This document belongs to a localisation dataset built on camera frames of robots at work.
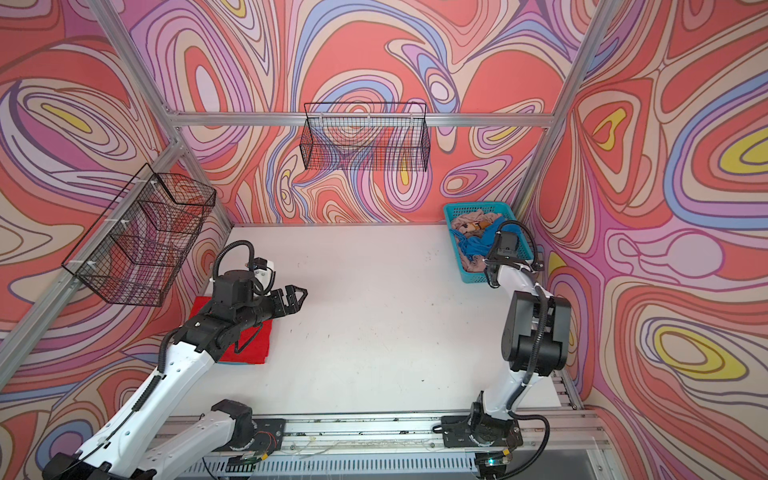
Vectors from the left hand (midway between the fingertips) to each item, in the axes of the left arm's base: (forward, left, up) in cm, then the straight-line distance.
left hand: (301, 292), depth 76 cm
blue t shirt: (+28, -55, -12) cm, 63 cm away
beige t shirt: (+39, -55, -14) cm, 69 cm away
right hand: (+17, -60, -12) cm, 63 cm away
